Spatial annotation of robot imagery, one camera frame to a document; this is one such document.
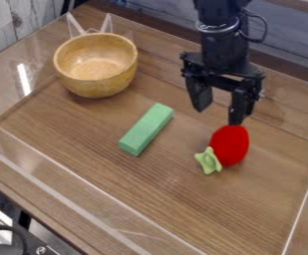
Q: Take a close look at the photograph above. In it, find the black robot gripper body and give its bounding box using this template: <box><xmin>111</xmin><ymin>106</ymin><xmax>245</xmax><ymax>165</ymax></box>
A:
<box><xmin>180</xmin><ymin>23</ymin><xmax>264</xmax><ymax>98</ymax></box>

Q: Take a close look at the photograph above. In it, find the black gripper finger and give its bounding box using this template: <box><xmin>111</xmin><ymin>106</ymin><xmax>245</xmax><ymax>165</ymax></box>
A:
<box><xmin>228</xmin><ymin>87</ymin><xmax>258</xmax><ymax>126</ymax></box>
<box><xmin>185</xmin><ymin>77</ymin><xmax>213</xmax><ymax>113</ymax></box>

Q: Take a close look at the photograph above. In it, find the red plush strawberry toy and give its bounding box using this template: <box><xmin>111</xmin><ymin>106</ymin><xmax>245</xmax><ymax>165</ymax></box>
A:
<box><xmin>194</xmin><ymin>126</ymin><xmax>249</xmax><ymax>175</ymax></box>

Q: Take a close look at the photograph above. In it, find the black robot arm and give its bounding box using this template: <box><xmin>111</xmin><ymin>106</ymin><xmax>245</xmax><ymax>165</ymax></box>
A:
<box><xmin>180</xmin><ymin>0</ymin><xmax>268</xmax><ymax>126</ymax></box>

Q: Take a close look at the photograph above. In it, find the green rectangular block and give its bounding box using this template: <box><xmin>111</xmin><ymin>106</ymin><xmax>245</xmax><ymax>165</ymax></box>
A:
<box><xmin>119</xmin><ymin>103</ymin><xmax>173</xmax><ymax>156</ymax></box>

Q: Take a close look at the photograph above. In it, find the wooden bowl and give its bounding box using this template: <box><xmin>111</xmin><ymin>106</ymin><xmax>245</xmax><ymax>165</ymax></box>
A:
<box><xmin>52</xmin><ymin>33</ymin><xmax>139</xmax><ymax>99</ymax></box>

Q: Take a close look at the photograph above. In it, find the black metal stand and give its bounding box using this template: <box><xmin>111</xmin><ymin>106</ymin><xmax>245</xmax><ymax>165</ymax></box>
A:
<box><xmin>12</xmin><ymin>210</ymin><xmax>79</xmax><ymax>255</ymax></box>

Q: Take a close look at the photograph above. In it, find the clear acrylic tray wall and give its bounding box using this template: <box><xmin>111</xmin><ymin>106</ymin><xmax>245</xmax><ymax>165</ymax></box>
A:
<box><xmin>0</xmin><ymin>9</ymin><xmax>308</xmax><ymax>255</ymax></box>

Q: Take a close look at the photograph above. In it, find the black cable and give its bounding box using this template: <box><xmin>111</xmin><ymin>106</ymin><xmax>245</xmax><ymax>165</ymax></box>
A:
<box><xmin>0</xmin><ymin>223</ymin><xmax>28</xmax><ymax>255</ymax></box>

